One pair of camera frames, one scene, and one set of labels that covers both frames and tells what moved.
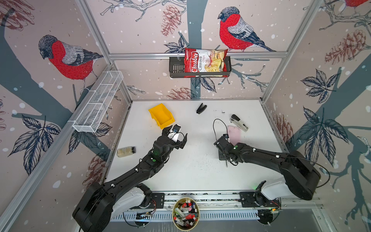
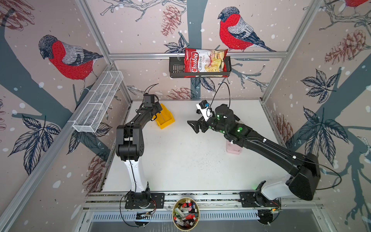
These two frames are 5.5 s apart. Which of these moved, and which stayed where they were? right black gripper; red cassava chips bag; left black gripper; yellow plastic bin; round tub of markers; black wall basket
Moved: right black gripper; left black gripper
Stayed: round tub of markers; black wall basket; red cassava chips bag; yellow plastic bin
